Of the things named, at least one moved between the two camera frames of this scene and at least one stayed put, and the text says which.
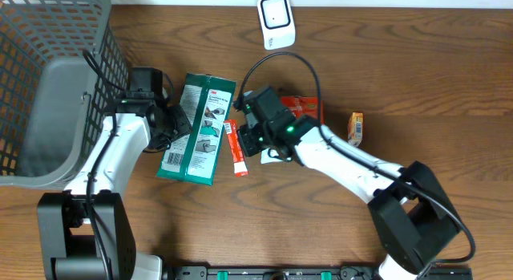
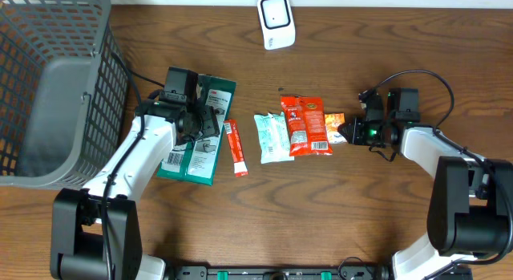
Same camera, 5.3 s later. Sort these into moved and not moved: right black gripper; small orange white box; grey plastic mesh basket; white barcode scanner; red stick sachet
Moved: small orange white box; right black gripper
Not moved: grey plastic mesh basket; red stick sachet; white barcode scanner
